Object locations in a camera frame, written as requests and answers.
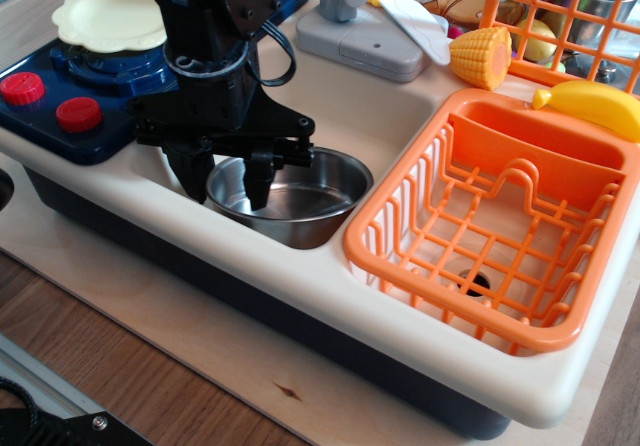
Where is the white toy knife yellow handle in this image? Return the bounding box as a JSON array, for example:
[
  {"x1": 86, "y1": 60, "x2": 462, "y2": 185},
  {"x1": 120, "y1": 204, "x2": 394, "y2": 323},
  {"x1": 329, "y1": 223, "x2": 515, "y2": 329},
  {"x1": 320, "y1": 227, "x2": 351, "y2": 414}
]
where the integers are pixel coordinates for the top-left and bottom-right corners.
[{"x1": 369, "y1": 0, "x2": 451, "y2": 66}]

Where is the red stove knob left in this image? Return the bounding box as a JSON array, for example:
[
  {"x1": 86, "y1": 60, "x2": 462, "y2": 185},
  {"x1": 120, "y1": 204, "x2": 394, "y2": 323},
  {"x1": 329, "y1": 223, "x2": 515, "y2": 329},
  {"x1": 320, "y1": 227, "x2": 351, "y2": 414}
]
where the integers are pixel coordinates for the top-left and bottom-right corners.
[{"x1": 1, "y1": 72, "x2": 46, "y2": 106}]

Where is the orange wire basket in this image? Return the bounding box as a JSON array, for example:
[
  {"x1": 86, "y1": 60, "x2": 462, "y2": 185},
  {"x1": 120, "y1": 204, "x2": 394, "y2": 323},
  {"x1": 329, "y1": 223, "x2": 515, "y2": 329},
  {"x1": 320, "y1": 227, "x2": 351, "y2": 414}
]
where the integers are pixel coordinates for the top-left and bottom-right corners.
[{"x1": 480, "y1": 0, "x2": 639, "y2": 96}]

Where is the orange plastic drying rack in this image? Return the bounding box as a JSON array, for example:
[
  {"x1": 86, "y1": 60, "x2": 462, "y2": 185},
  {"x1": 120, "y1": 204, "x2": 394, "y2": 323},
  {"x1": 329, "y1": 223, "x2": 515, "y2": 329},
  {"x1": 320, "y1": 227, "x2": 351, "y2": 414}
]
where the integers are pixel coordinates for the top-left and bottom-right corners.
[{"x1": 343, "y1": 89, "x2": 639, "y2": 355}]

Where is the cream scalloped plastic plate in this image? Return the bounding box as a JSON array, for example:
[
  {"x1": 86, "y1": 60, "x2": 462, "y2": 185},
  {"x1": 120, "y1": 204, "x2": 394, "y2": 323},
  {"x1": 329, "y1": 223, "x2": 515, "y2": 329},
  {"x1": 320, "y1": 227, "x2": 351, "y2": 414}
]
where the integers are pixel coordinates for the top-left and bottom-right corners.
[{"x1": 52, "y1": 0, "x2": 167, "y2": 54}]

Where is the black braided cable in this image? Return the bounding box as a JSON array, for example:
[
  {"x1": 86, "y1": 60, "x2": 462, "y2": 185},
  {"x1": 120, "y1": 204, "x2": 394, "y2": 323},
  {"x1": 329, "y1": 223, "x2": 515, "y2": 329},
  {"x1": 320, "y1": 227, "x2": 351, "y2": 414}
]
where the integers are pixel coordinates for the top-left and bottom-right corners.
[{"x1": 0, "y1": 376, "x2": 41, "y2": 446}]

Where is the small stainless steel pan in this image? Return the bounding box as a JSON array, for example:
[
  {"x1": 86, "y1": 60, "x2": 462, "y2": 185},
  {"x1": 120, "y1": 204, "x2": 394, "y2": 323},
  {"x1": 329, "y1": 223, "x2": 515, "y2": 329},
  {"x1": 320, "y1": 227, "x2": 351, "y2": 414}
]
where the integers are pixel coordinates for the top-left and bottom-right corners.
[{"x1": 207, "y1": 147, "x2": 374, "y2": 249}]

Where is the blue toy stove top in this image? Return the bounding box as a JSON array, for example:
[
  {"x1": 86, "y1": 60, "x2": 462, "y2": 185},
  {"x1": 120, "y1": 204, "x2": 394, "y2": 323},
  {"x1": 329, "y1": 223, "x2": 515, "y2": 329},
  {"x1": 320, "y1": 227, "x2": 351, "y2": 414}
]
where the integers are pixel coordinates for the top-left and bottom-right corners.
[{"x1": 1, "y1": 0, "x2": 308, "y2": 165}]

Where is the red stove knob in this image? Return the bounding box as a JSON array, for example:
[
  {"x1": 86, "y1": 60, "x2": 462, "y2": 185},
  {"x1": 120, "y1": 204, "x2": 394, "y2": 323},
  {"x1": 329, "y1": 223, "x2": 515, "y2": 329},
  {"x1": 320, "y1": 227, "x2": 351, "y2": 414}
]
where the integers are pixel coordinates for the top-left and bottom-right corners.
[
  {"x1": 55, "y1": 97, "x2": 103, "y2": 134},
  {"x1": 1, "y1": 72, "x2": 46, "y2": 106}
]

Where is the black metal bracket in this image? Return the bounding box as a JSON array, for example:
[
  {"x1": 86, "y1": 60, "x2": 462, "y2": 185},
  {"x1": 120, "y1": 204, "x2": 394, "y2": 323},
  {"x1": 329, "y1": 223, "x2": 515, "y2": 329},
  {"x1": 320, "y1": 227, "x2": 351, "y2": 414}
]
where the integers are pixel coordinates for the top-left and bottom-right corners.
[{"x1": 25, "y1": 412, "x2": 151, "y2": 446}]

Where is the grey toy faucet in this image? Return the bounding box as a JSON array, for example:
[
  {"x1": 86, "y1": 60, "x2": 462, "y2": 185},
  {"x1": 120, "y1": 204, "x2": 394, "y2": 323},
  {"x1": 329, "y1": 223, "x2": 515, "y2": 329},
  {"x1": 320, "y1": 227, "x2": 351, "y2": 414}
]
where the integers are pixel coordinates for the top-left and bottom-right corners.
[{"x1": 296, "y1": 0, "x2": 430, "y2": 83}]

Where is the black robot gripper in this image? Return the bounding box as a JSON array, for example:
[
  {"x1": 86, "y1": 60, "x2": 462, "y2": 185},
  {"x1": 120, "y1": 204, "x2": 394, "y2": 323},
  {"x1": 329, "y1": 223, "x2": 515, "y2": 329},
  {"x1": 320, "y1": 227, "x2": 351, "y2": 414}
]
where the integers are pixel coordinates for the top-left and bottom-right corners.
[{"x1": 126, "y1": 45, "x2": 317, "y2": 212}]

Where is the steel pot in background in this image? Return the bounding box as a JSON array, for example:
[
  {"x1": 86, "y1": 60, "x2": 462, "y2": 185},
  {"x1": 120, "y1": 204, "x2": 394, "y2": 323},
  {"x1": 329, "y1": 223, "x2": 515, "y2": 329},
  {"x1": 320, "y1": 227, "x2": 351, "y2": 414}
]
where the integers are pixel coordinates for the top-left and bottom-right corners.
[{"x1": 536, "y1": 0, "x2": 639, "y2": 47}]

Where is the yellow toy potato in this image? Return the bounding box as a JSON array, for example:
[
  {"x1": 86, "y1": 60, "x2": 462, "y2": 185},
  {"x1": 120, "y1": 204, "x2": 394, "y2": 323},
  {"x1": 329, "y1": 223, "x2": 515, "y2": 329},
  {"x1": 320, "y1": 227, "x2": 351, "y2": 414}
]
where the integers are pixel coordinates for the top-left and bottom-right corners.
[{"x1": 512, "y1": 19, "x2": 557, "y2": 63}]

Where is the yellow toy banana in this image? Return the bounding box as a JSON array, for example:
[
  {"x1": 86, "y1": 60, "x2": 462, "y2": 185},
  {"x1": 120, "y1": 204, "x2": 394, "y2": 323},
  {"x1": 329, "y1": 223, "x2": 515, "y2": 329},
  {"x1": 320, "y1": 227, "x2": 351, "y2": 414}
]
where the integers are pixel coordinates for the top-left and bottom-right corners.
[{"x1": 532, "y1": 80, "x2": 639, "y2": 143}]

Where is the red stove knob right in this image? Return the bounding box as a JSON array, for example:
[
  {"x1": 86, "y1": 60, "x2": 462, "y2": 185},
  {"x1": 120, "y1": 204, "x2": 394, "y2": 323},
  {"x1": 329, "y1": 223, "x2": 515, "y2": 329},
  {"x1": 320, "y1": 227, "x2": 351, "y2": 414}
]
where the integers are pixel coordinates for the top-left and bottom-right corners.
[{"x1": 55, "y1": 97, "x2": 103, "y2": 134}]

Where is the cream toy sink unit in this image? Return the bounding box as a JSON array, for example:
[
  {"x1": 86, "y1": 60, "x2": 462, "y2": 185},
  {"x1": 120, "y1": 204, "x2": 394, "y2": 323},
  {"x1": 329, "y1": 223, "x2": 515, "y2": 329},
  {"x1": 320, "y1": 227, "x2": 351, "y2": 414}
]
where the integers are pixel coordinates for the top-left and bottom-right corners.
[{"x1": 0, "y1": 20, "x2": 640, "y2": 441}]

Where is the yellow toy corn cob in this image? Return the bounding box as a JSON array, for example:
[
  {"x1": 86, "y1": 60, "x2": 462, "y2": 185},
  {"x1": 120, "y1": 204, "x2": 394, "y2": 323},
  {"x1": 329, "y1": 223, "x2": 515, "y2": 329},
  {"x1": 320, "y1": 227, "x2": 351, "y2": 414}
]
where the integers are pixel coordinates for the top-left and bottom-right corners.
[{"x1": 449, "y1": 26, "x2": 512, "y2": 91}]

